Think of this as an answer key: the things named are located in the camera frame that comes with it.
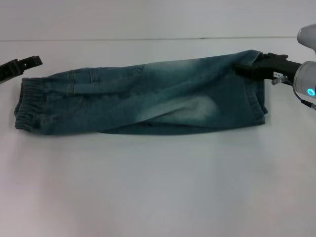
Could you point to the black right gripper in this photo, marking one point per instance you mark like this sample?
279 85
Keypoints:
279 70

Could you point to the clear plastic bracket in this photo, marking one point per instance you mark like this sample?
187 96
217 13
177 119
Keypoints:
279 81

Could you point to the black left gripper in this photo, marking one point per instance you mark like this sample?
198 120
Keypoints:
8 70

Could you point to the blue denim shorts basketball print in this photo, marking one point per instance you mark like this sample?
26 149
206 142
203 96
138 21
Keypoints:
148 98

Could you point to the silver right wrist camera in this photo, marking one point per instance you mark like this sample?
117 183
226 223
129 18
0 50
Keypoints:
307 37

